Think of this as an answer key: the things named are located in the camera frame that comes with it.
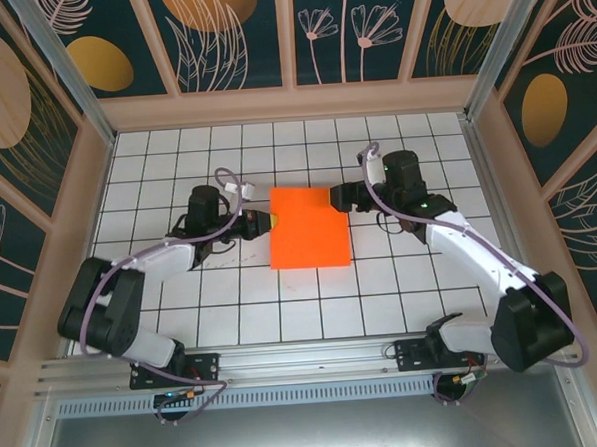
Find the aluminium side rail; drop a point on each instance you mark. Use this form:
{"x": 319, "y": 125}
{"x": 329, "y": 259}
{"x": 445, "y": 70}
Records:
{"x": 498, "y": 208}

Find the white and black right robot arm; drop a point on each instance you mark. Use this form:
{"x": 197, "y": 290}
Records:
{"x": 465, "y": 245}

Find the small circuit board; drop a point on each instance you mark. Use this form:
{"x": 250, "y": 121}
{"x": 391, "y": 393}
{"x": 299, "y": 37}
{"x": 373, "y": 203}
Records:
{"x": 177, "y": 396}
{"x": 467, "y": 380}

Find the orange cloth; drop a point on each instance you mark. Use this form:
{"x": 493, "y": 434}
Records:
{"x": 309, "y": 233}

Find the aluminium mounting rail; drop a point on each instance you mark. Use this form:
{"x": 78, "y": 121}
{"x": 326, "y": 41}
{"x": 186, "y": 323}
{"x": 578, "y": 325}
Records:
{"x": 305, "y": 358}

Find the grey metal sheet panel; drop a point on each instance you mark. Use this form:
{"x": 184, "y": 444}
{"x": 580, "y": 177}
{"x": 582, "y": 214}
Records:
{"x": 309, "y": 433}

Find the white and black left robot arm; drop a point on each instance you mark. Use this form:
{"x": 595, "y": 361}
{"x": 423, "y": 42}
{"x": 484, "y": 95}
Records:
{"x": 160, "y": 256}

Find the aluminium frame post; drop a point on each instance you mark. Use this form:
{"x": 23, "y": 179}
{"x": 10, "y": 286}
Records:
{"x": 509, "y": 47}
{"x": 66, "y": 80}

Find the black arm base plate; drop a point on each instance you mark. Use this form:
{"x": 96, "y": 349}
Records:
{"x": 206, "y": 368}
{"x": 410, "y": 355}

